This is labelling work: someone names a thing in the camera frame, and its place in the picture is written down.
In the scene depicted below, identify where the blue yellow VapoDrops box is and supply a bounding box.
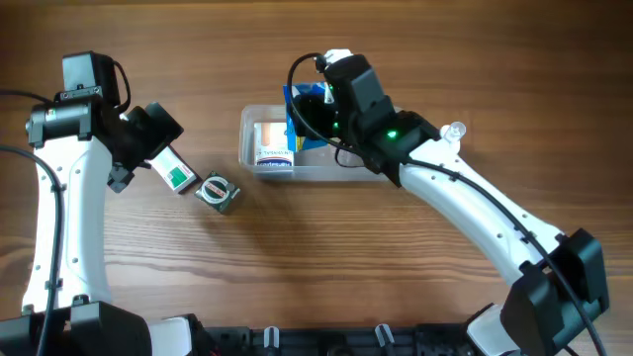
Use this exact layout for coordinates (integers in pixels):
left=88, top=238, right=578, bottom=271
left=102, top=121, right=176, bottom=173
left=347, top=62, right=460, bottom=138
left=283, top=82, right=326, bottom=153

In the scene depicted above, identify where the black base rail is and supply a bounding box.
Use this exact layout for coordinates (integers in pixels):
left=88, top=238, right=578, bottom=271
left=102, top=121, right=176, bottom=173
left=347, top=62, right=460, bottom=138
left=193, top=323, right=483, bottom=356

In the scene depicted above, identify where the clear plastic container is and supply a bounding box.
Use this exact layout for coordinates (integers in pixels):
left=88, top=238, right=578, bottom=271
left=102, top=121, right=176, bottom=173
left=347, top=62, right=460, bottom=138
left=238, top=105, right=387, bottom=182

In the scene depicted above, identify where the dark green round-logo box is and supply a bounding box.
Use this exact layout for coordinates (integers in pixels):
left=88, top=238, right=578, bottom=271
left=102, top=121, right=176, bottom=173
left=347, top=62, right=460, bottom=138
left=194, top=171, right=240, bottom=214

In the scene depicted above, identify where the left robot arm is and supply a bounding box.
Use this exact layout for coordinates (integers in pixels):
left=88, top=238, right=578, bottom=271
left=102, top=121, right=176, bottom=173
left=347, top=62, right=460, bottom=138
left=1, top=88, right=200, bottom=355

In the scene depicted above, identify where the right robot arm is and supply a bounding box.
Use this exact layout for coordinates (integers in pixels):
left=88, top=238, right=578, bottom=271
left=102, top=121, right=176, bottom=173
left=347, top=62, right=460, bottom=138
left=287, top=94, right=609, bottom=355

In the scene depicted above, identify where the white green small box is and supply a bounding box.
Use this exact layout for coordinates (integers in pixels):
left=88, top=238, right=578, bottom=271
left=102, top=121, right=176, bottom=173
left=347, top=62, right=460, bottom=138
left=148, top=146, right=198, bottom=194

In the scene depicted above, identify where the Hansaplast plaster box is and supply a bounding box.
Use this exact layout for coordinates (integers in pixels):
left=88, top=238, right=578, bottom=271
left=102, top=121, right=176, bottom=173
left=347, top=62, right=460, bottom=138
left=253, top=122, right=294, bottom=167

